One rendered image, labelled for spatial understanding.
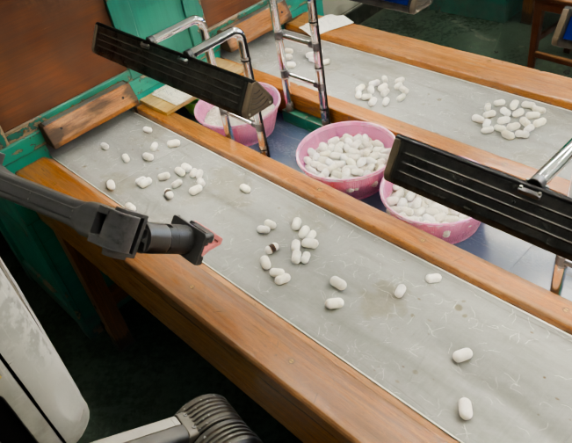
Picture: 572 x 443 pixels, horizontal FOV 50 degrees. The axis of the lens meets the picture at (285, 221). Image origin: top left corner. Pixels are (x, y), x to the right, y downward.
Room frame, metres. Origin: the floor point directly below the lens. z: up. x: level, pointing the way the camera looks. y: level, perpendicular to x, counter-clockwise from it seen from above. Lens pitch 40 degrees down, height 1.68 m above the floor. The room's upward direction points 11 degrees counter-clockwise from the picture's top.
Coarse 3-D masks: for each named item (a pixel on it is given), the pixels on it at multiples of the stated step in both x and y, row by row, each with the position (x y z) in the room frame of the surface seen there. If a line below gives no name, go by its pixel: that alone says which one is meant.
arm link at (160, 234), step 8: (152, 224) 0.87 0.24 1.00; (160, 224) 0.88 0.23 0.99; (144, 232) 0.85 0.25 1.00; (152, 232) 0.85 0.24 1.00; (160, 232) 0.86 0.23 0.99; (168, 232) 0.87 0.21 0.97; (144, 240) 0.84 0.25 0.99; (152, 240) 0.84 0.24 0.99; (160, 240) 0.85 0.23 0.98; (168, 240) 0.86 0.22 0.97; (144, 248) 0.84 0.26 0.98; (152, 248) 0.84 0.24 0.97; (160, 248) 0.84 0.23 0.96; (168, 248) 0.85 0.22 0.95
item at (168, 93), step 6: (156, 90) 1.84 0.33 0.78; (162, 90) 1.83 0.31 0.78; (168, 90) 1.82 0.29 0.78; (174, 90) 1.81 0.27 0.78; (156, 96) 1.79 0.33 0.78; (162, 96) 1.79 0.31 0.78; (168, 96) 1.78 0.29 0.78; (174, 96) 1.77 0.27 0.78; (180, 96) 1.76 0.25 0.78; (186, 96) 1.75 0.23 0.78; (174, 102) 1.73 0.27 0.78; (180, 102) 1.72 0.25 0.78
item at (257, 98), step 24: (96, 24) 1.60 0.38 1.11; (96, 48) 1.56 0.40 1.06; (120, 48) 1.48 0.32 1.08; (144, 48) 1.41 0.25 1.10; (168, 48) 1.35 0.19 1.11; (144, 72) 1.38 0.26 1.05; (168, 72) 1.31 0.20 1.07; (192, 72) 1.25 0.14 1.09; (216, 72) 1.20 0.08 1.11; (192, 96) 1.23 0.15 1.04; (216, 96) 1.17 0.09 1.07; (240, 96) 1.12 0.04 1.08; (264, 96) 1.12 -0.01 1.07
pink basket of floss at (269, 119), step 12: (264, 84) 1.75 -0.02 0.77; (276, 96) 1.69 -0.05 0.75; (204, 108) 1.72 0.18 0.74; (276, 108) 1.59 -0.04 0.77; (204, 120) 1.68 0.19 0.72; (264, 120) 1.56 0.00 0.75; (216, 132) 1.57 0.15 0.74; (240, 132) 1.54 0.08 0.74; (252, 132) 1.55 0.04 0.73; (252, 144) 1.57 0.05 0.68
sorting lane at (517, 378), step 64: (128, 128) 1.69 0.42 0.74; (128, 192) 1.35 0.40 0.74; (256, 192) 1.24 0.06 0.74; (256, 256) 1.01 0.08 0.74; (320, 256) 0.97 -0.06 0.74; (384, 256) 0.93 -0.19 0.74; (320, 320) 0.79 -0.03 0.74; (384, 320) 0.76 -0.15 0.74; (448, 320) 0.73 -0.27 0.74; (512, 320) 0.70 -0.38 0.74; (384, 384) 0.62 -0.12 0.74; (448, 384) 0.60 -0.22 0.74; (512, 384) 0.57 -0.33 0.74
